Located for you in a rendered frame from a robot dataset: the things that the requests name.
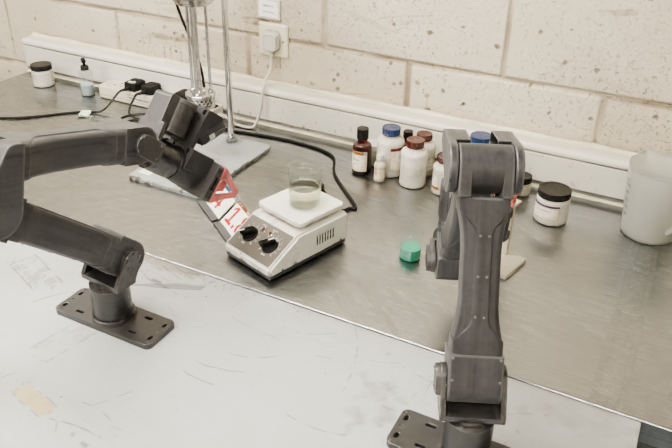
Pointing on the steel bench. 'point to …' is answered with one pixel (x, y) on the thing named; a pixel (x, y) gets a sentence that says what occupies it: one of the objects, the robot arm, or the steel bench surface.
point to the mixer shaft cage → (198, 62)
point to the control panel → (261, 239)
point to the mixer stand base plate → (233, 159)
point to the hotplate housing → (336, 232)
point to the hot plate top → (278, 203)
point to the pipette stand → (510, 253)
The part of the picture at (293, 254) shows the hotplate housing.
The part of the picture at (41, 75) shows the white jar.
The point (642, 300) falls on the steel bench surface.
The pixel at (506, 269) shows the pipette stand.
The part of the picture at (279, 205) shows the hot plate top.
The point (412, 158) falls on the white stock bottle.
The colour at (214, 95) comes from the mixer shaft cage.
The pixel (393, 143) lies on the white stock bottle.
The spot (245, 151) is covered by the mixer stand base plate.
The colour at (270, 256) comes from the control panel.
